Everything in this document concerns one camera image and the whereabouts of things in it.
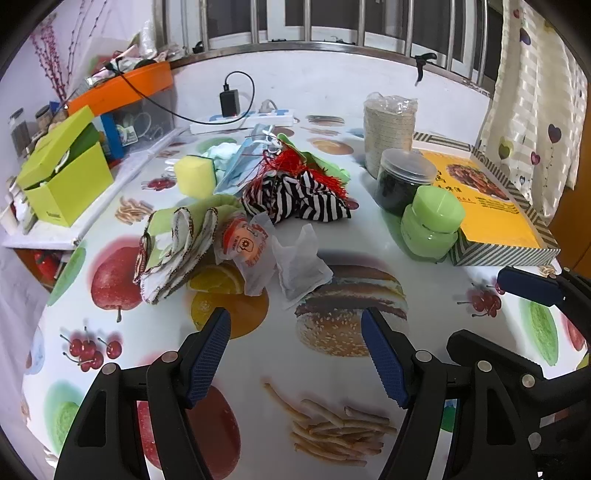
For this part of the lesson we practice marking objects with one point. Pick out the dark-lid glass jar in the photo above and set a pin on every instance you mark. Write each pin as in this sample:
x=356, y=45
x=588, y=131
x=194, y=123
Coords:
x=43, y=120
x=18, y=131

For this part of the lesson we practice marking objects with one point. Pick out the yellow striped-edge box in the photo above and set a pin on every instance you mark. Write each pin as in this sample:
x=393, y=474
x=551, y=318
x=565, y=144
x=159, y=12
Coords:
x=489, y=203

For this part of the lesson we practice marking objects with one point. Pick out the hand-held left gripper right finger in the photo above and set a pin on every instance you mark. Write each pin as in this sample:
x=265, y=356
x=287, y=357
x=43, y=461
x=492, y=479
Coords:
x=385, y=362

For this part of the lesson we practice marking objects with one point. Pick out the wrapped stack of paper cups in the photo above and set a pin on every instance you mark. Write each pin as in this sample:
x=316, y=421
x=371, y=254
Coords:
x=388, y=134

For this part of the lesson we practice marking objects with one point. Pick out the heart print curtain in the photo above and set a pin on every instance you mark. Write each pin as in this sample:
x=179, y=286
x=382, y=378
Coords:
x=531, y=115

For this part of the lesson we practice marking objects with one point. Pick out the wooden cabinet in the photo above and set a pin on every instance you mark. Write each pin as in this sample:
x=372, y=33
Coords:
x=575, y=230

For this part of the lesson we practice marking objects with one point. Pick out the yellow green sponge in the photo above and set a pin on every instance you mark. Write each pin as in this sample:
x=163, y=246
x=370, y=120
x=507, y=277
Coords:
x=196, y=175

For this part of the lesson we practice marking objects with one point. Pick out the orange-lid clear storage box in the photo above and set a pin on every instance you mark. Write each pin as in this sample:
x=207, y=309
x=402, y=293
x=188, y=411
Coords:
x=134, y=106

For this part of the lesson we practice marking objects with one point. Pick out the green white-edged cloth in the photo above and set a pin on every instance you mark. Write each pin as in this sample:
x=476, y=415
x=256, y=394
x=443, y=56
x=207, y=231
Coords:
x=175, y=249

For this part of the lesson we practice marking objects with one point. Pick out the clear orange snack packet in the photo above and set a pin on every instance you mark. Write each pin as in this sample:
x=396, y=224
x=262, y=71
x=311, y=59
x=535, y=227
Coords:
x=249, y=249

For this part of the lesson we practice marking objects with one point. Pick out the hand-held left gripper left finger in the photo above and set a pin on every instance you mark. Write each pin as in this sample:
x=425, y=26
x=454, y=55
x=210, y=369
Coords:
x=210, y=357

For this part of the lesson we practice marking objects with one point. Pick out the pink flower branches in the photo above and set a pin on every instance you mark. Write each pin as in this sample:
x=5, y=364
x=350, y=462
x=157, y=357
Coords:
x=53, y=60

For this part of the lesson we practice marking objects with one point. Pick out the black clip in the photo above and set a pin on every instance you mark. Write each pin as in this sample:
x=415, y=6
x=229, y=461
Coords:
x=198, y=47
x=422, y=62

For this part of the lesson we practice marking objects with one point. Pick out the clear jar with dark contents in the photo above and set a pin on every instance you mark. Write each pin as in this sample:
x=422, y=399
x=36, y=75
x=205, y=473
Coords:
x=401, y=184

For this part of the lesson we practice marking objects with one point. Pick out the pile of small packets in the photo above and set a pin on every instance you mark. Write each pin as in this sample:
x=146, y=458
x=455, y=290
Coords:
x=138, y=53

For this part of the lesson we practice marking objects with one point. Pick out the white blue power strip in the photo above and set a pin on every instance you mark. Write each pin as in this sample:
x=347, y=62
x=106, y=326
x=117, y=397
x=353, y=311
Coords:
x=249, y=119

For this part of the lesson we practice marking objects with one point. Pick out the blue face mask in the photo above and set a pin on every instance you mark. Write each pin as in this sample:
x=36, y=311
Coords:
x=263, y=131
x=240, y=170

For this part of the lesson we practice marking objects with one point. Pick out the yellow green paper sheets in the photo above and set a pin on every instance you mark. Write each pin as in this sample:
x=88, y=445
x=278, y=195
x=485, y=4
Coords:
x=69, y=184

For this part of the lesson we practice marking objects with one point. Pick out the blue carton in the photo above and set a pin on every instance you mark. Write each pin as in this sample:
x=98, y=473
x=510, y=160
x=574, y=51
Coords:
x=111, y=138

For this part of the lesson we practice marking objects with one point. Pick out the white tissue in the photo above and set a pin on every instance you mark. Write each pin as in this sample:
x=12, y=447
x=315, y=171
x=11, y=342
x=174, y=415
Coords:
x=221, y=151

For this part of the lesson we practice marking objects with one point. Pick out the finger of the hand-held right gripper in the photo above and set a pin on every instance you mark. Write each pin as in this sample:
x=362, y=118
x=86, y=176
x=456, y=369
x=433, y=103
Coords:
x=531, y=286
x=503, y=355

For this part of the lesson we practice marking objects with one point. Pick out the metal window guard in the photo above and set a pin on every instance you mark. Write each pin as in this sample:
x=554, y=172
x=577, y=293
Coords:
x=323, y=23

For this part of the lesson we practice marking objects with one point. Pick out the black white striped cloth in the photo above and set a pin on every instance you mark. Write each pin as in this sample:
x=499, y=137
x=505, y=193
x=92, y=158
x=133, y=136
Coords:
x=304, y=198

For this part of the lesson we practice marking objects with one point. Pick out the red tassel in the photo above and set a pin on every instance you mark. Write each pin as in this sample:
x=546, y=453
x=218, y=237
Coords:
x=286, y=161

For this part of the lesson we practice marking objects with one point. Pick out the white plug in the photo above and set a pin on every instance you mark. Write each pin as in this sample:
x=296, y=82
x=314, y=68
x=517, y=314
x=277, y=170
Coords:
x=265, y=106

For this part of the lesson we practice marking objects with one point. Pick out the white sachet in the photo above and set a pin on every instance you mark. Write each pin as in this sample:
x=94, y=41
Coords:
x=300, y=267

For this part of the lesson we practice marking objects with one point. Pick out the green jar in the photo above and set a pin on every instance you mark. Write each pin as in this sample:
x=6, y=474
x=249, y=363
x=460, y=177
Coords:
x=429, y=226

